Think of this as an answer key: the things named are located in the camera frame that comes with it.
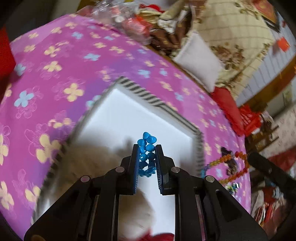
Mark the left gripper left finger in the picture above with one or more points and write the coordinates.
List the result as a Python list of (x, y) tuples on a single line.
[(133, 169)]

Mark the cream polka dot scrunchie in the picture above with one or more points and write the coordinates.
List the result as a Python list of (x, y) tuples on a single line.
[(136, 216)]

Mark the clear plastic bag of items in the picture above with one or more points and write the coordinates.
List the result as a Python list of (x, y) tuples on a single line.
[(124, 17)]

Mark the striped white jewelry tray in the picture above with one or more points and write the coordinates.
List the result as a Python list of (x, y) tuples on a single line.
[(123, 113)]

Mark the pink floral bed sheet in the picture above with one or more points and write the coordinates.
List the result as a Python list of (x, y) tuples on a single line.
[(61, 69)]

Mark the grey white small pillow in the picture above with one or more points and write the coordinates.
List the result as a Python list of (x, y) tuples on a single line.
[(197, 59)]

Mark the red frilled cushion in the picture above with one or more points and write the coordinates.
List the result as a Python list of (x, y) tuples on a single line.
[(226, 103)]

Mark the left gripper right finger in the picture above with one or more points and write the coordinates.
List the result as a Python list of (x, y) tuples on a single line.
[(163, 166)]

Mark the beige floral quilt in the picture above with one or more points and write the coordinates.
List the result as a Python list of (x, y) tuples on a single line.
[(234, 30)]

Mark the red shopping bag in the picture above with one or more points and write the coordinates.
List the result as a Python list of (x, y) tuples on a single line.
[(251, 119)]

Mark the red shiny bow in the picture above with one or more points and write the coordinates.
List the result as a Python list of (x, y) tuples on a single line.
[(159, 237)]

